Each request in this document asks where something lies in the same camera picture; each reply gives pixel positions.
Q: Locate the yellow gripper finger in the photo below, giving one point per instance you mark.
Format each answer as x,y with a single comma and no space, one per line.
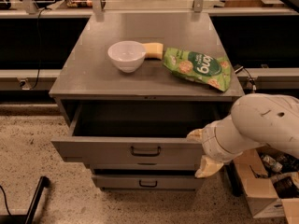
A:
195,135
208,167

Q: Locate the grey top drawer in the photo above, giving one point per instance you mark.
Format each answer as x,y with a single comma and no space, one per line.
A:
135,132

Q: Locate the grey drawer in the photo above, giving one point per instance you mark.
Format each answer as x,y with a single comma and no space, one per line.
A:
144,166
147,182
135,132

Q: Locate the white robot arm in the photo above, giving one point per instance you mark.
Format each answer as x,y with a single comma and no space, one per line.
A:
255,120

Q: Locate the grey metal drawer cabinet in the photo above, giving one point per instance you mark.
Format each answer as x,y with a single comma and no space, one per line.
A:
89,77

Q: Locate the grey bottom drawer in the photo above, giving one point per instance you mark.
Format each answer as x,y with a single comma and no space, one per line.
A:
147,182

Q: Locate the grey middle drawer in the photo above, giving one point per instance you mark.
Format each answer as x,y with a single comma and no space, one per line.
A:
144,166

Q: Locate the cardboard box with items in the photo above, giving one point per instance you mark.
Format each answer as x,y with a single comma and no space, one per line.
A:
260,194

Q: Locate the green snack bag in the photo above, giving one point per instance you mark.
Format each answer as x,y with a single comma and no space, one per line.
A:
199,67

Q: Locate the yellow sponge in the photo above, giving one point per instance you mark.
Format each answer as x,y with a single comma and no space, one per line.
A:
154,50

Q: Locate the white plastic bowl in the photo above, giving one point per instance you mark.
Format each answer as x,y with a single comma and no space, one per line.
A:
127,56

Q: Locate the black metal stand leg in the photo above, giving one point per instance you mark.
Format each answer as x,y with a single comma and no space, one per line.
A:
27,218

